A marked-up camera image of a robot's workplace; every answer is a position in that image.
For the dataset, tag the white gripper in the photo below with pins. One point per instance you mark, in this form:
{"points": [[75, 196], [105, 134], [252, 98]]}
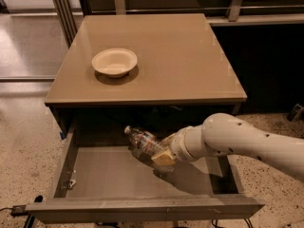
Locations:
{"points": [[177, 146]]}

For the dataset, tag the clear plastic water bottle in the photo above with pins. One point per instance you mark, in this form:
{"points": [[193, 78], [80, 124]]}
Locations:
{"points": [[145, 145]]}

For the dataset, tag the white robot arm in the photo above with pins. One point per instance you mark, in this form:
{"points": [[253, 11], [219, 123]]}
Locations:
{"points": [[222, 134]]}

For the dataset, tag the open grey top drawer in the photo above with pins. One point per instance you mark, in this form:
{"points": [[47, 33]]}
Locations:
{"points": [[113, 185]]}

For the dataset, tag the grey drawer cabinet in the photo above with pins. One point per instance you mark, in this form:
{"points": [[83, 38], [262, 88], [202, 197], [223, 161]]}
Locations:
{"points": [[180, 62]]}

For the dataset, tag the metal drawer lock latch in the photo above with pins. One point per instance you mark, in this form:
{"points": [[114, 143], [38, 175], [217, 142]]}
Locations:
{"points": [[71, 182]]}

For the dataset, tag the beige paper bowl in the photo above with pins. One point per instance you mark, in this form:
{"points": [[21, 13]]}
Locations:
{"points": [[114, 62]]}

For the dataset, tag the dark object on floor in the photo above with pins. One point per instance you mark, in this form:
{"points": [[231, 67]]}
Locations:
{"points": [[295, 113]]}

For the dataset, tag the black power adapter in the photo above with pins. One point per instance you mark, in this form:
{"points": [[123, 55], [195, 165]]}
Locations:
{"points": [[18, 210]]}

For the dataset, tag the wooden shelf with metal frame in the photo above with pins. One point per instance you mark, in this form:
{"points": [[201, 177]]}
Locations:
{"points": [[218, 12]]}

